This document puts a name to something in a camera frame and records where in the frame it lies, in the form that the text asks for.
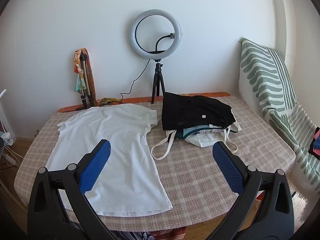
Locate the white t-shirt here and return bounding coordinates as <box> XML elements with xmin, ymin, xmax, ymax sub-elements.
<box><xmin>45</xmin><ymin>103</ymin><xmax>173</xmax><ymax>217</ymax></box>

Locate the green striped blanket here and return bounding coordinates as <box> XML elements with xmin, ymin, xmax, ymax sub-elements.
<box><xmin>239</xmin><ymin>37</ymin><xmax>320</xmax><ymax>193</ymax></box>

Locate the white plastic stand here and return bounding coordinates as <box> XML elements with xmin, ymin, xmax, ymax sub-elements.
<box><xmin>0</xmin><ymin>89</ymin><xmax>12</xmax><ymax>140</ymax></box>

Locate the white tote bag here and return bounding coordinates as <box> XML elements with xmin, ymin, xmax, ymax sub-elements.
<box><xmin>150</xmin><ymin>120</ymin><xmax>242</xmax><ymax>161</ymax></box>

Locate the teal garment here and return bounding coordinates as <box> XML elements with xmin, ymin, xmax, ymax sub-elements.
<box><xmin>175</xmin><ymin>124</ymin><xmax>225</xmax><ymax>139</ymax></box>

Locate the blue floral cloth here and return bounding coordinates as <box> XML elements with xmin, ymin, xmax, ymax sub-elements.
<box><xmin>117</xmin><ymin>231</ymin><xmax>152</xmax><ymax>240</ymax></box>

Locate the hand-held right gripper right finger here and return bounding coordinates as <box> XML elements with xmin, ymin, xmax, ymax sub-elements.
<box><xmin>200</xmin><ymin>141</ymin><xmax>295</xmax><ymax>240</ymax></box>

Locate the black garment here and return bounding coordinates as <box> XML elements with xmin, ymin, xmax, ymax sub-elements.
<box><xmin>162</xmin><ymin>92</ymin><xmax>236</xmax><ymax>131</ymax></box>

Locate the colourful patterned scarf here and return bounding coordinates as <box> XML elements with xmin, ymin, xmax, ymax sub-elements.
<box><xmin>73</xmin><ymin>47</ymin><xmax>123</xmax><ymax>106</ymax></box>

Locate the pile of colourful clothes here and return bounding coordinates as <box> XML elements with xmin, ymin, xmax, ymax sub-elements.
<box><xmin>308</xmin><ymin>127</ymin><xmax>320</xmax><ymax>160</ymax></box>

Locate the black ring light cable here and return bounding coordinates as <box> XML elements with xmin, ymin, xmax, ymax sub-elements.
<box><xmin>75</xmin><ymin>59</ymin><xmax>152</xmax><ymax>112</ymax></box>

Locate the grey folded tripod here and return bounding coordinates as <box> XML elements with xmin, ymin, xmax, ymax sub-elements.
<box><xmin>79</xmin><ymin>51</ymin><xmax>97</xmax><ymax>108</ymax></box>

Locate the orange leaf-print sheet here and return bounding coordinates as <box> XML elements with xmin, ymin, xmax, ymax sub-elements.
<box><xmin>57</xmin><ymin>92</ymin><xmax>230</xmax><ymax>113</ymax></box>

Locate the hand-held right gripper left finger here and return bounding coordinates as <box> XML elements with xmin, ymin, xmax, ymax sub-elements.
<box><xmin>28</xmin><ymin>139</ymin><xmax>118</xmax><ymax>240</ymax></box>

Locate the white ring light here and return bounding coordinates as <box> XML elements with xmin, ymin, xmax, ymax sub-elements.
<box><xmin>129</xmin><ymin>9</ymin><xmax>182</xmax><ymax>61</ymax></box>

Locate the beige checked blanket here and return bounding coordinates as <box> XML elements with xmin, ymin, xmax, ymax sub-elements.
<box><xmin>14</xmin><ymin>94</ymin><xmax>296</xmax><ymax>233</ymax></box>

